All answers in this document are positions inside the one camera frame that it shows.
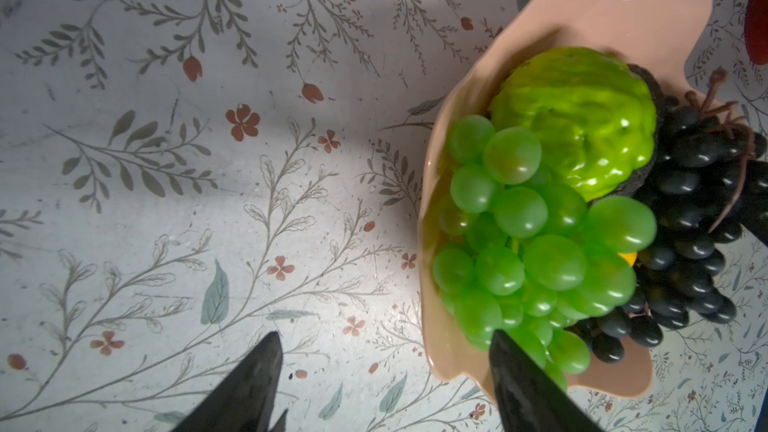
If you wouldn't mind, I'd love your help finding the yellow lemon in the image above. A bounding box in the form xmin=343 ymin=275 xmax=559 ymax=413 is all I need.
xmin=619 ymin=252 xmax=638 ymax=266

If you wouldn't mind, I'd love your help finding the green grape bunch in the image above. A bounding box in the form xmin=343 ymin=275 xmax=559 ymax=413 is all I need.
xmin=431 ymin=115 xmax=657 ymax=386

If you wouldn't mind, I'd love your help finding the green custard apple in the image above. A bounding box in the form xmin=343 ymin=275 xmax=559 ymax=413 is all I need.
xmin=489 ymin=46 xmax=657 ymax=201

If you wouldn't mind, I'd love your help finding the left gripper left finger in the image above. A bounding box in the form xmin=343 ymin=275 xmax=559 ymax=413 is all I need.
xmin=174 ymin=331 xmax=287 ymax=432

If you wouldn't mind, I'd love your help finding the dark purple grape bunch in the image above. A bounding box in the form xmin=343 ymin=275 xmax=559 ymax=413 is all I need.
xmin=570 ymin=64 xmax=767 ymax=364

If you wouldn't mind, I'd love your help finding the pink scalloped fruit bowl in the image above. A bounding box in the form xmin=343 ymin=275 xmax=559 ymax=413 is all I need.
xmin=417 ymin=0 xmax=713 ymax=400

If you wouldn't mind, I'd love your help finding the red pen cup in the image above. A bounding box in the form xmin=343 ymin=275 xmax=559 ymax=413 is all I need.
xmin=744 ymin=0 xmax=768 ymax=66

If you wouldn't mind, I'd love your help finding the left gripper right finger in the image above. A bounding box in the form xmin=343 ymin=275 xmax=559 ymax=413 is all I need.
xmin=489 ymin=330 xmax=601 ymax=432

